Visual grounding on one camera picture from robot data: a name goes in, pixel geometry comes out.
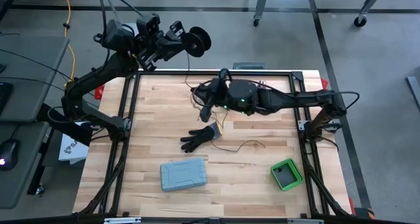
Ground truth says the orange black striped block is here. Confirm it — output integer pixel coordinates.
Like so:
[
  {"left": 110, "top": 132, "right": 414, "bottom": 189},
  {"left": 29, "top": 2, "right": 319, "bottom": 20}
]
[{"left": 355, "top": 206, "right": 375, "bottom": 220}]

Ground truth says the grey plastic case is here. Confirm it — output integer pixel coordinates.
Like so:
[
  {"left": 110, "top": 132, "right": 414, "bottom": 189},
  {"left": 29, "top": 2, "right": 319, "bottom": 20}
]
[{"left": 159, "top": 156, "right": 208, "bottom": 192}]

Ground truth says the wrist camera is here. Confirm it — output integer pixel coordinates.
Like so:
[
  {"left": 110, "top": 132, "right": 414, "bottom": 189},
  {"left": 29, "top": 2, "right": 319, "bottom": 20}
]
[
  {"left": 136, "top": 12, "right": 161, "bottom": 38},
  {"left": 209, "top": 78, "right": 227, "bottom": 97}
]

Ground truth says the black right elbow cable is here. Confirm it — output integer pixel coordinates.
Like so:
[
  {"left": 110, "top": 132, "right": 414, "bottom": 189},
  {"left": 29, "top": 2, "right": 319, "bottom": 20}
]
[{"left": 334, "top": 91, "right": 361, "bottom": 110}]

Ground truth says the grey desk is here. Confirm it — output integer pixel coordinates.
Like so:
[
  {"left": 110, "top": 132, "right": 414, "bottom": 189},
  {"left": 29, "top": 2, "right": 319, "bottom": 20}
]
[
  {"left": 0, "top": 121, "right": 50, "bottom": 210},
  {"left": 0, "top": 35, "right": 70, "bottom": 123}
]

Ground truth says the silver bracket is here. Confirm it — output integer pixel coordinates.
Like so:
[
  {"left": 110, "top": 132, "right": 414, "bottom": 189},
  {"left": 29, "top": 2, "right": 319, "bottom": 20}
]
[
  {"left": 287, "top": 218, "right": 325, "bottom": 224},
  {"left": 103, "top": 217, "right": 142, "bottom": 224}
]

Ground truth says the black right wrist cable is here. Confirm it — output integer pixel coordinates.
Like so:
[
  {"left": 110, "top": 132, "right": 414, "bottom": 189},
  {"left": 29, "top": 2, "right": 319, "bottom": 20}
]
[{"left": 219, "top": 68, "right": 232, "bottom": 83}]

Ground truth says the black table frame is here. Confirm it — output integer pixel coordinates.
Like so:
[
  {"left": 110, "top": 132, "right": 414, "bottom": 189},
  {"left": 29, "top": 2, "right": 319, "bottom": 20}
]
[{"left": 73, "top": 68, "right": 354, "bottom": 220}]

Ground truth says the black angled support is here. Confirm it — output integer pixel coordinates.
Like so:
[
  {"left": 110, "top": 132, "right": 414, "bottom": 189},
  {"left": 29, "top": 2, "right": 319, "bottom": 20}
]
[{"left": 35, "top": 102, "right": 95, "bottom": 146}]

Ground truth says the yellow cable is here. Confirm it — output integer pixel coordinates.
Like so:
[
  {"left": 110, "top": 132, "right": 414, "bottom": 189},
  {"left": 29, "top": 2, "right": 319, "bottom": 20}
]
[{"left": 60, "top": 0, "right": 79, "bottom": 91}]

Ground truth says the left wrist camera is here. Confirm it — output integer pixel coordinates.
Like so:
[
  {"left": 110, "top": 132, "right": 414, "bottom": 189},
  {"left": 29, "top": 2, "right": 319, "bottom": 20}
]
[{"left": 136, "top": 12, "right": 161, "bottom": 38}]

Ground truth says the white printed paper bag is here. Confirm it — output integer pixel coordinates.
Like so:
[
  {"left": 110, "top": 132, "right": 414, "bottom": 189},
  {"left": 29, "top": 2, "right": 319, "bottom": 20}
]
[{"left": 58, "top": 131, "right": 90, "bottom": 165}]

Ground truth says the wooden top workbench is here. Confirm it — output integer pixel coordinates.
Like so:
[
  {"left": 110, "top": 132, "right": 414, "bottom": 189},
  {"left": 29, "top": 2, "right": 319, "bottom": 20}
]
[{"left": 244, "top": 0, "right": 389, "bottom": 28}]

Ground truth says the thin black desk cable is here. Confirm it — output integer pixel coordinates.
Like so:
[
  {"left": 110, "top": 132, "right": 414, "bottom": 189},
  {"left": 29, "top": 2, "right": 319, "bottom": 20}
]
[
  {"left": 0, "top": 75, "right": 68, "bottom": 94},
  {"left": 0, "top": 48, "right": 75, "bottom": 83}
]

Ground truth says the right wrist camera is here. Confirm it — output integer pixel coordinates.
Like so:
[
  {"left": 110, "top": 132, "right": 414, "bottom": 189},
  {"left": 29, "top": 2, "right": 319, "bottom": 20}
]
[{"left": 209, "top": 78, "right": 227, "bottom": 97}]

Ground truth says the black glove yellow cuff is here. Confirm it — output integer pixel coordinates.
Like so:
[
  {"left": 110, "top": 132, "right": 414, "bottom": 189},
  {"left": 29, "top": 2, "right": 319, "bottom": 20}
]
[{"left": 179, "top": 121, "right": 224, "bottom": 154}]

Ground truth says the black cable spool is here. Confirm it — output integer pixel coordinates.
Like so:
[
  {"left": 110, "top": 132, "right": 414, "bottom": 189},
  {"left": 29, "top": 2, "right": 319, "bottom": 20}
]
[{"left": 181, "top": 26, "right": 213, "bottom": 58}]

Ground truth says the black keyboard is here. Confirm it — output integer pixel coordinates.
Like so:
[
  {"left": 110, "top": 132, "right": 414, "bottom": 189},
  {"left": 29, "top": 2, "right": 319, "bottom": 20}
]
[{"left": 0, "top": 81, "right": 14, "bottom": 116}]

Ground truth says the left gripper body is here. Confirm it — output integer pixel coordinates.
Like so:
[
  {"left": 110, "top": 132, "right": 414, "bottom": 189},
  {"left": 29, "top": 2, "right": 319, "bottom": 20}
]
[{"left": 136, "top": 19, "right": 187, "bottom": 72}]

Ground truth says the green square tray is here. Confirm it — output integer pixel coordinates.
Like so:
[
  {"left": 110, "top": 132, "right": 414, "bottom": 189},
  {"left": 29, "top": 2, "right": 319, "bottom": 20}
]
[{"left": 270, "top": 157, "right": 305, "bottom": 192}]

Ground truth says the thin black cord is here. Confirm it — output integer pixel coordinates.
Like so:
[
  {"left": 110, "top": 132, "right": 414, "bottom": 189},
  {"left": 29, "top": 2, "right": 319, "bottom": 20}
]
[{"left": 184, "top": 51, "right": 266, "bottom": 153}]

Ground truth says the black computer mouse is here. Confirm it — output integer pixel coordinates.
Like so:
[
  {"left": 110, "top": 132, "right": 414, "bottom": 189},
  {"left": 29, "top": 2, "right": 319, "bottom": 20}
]
[{"left": 0, "top": 138, "right": 20, "bottom": 171}]

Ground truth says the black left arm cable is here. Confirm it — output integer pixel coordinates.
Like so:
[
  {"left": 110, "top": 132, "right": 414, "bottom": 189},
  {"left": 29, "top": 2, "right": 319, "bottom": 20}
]
[{"left": 94, "top": 0, "right": 145, "bottom": 54}]

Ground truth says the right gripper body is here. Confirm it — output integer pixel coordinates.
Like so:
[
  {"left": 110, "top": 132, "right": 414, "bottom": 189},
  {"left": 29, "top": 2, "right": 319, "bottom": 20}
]
[{"left": 196, "top": 79, "right": 230, "bottom": 110}]

